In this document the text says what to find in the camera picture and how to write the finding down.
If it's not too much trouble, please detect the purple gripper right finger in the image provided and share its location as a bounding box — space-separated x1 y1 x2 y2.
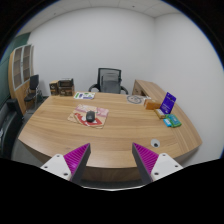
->
132 143 182 184

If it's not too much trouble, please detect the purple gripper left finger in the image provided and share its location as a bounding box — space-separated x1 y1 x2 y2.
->
41 143 91 185

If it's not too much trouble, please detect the black computer mouse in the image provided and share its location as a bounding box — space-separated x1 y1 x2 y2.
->
86 111 95 122

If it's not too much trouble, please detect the red patterned mouse pad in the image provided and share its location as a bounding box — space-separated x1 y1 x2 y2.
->
68 104 109 128

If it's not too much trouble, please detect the blue small box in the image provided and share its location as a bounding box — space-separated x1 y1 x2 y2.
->
163 118 172 127

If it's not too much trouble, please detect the green flat box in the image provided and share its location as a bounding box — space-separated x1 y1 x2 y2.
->
166 114 182 127

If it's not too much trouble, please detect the yellow small box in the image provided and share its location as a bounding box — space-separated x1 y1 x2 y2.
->
154 109 166 119

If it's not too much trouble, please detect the wooden office desk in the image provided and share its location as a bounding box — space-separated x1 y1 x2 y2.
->
17 79 203 183

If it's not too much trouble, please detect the orange tissue box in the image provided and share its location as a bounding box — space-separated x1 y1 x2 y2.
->
144 99 161 110

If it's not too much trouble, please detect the purple acrylic sign stand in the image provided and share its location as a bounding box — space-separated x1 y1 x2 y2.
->
160 92 176 114

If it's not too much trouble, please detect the round grey coaster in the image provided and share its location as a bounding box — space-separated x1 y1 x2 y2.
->
126 95 143 104

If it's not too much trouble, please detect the white green leaflet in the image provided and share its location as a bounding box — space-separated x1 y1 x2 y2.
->
74 92 95 100

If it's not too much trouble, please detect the black chair at left edge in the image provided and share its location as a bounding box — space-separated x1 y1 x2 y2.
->
0 99 23 159

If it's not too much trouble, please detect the brown box organizer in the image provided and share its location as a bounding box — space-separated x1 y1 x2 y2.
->
49 78 74 96

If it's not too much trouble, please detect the black side chair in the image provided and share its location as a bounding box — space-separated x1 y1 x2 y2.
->
24 74 42 104

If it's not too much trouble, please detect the black mesh office chair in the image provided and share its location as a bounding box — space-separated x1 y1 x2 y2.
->
88 68 128 95

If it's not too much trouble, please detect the wooden bookshelf cabinet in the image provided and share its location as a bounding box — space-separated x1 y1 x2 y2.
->
8 44 34 113

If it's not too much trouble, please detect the silver desk cable grommet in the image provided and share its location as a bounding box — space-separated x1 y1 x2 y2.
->
151 139 160 148

